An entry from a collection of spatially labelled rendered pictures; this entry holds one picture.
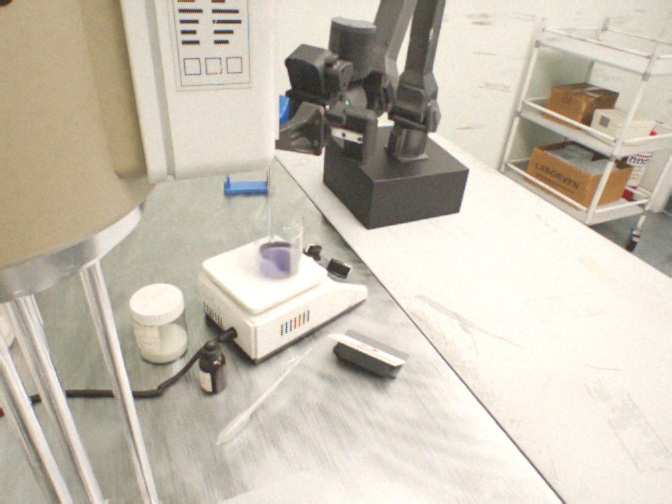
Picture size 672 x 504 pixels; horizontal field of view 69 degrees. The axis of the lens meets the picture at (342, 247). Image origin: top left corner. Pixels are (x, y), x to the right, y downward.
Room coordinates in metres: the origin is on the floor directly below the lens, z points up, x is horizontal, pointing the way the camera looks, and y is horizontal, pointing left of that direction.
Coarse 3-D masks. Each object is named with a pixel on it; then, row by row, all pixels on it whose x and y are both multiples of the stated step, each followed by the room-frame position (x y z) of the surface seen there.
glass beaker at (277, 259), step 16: (256, 208) 0.51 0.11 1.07; (288, 208) 0.53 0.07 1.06; (256, 224) 0.51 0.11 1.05; (288, 224) 0.53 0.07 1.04; (256, 240) 0.48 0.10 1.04; (272, 240) 0.47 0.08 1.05; (288, 240) 0.48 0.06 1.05; (256, 256) 0.48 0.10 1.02; (272, 256) 0.47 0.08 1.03; (288, 256) 0.48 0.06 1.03; (256, 272) 0.48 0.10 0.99; (272, 272) 0.47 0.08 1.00; (288, 272) 0.48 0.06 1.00
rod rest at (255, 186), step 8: (224, 184) 0.87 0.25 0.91; (232, 184) 0.88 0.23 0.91; (240, 184) 0.88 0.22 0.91; (248, 184) 0.88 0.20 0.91; (256, 184) 0.89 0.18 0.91; (264, 184) 0.89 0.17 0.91; (224, 192) 0.85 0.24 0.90; (232, 192) 0.85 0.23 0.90; (240, 192) 0.86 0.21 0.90; (248, 192) 0.86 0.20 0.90; (256, 192) 0.87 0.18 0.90; (264, 192) 0.87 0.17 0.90
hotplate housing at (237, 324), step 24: (216, 288) 0.47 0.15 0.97; (312, 288) 0.49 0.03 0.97; (336, 288) 0.50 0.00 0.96; (360, 288) 0.55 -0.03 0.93; (216, 312) 0.47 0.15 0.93; (240, 312) 0.44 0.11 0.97; (264, 312) 0.44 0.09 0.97; (288, 312) 0.45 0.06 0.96; (312, 312) 0.48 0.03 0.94; (336, 312) 0.51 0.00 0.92; (240, 336) 0.43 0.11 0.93; (264, 336) 0.42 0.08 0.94; (288, 336) 0.45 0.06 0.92
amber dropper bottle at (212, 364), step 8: (208, 344) 0.38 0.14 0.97; (216, 344) 0.39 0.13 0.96; (208, 352) 0.37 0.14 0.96; (216, 352) 0.38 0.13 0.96; (200, 360) 0.38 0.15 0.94; (208, 360) 0.37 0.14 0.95; (216, 360) 0.38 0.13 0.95; (224, 360) 0.38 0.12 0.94; (200, 368) 0.37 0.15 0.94; (208, 368) 0.37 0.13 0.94; (216, 368) 0.37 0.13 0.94; (224, 368) 0.38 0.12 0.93; (200, 376) 0.37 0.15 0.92; (208, 376) 0.37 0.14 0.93; (216, 376) 0.37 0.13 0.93; (224, 376) 0.38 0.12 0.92; (208, 384) 0.37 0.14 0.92; (216, 384) 0.37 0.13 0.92; (224, 384) 0.38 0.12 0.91; (208, 392) 0.37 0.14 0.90; (216, 392) 0.37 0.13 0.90
